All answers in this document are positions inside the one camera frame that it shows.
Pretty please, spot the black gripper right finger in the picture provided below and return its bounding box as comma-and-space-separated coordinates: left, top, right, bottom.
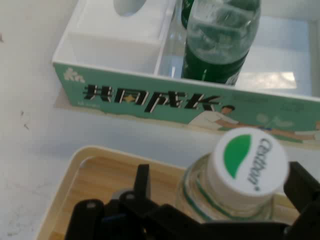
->
282, 161, 320, 240

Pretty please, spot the clear water bottle green label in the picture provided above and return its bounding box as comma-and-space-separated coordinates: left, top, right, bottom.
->
174, 126, 290, 224
180, 0, 262, 87

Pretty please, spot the wooden tray cream rim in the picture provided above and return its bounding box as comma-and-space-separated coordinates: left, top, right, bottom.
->
33, 145, 301, 240

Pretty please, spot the white cardboard box green print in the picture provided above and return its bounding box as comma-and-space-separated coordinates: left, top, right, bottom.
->
51, 0, 320, 151

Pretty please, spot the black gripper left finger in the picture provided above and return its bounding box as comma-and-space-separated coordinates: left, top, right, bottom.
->
64, 163, 204, 240

